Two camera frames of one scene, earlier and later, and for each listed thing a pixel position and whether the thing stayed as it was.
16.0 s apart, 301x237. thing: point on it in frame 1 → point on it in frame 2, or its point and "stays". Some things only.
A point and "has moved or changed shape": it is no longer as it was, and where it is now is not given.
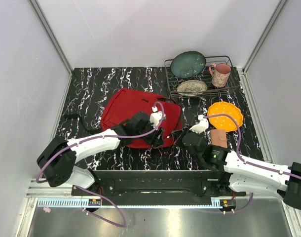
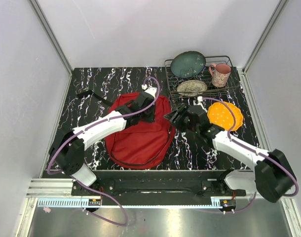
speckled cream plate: [191, 88] stays
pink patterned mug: [221, 74] stays
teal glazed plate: [187, 63] stays
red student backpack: [122, 103] has moved or changed shape
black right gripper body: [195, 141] → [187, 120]
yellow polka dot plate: [222, 122] stays
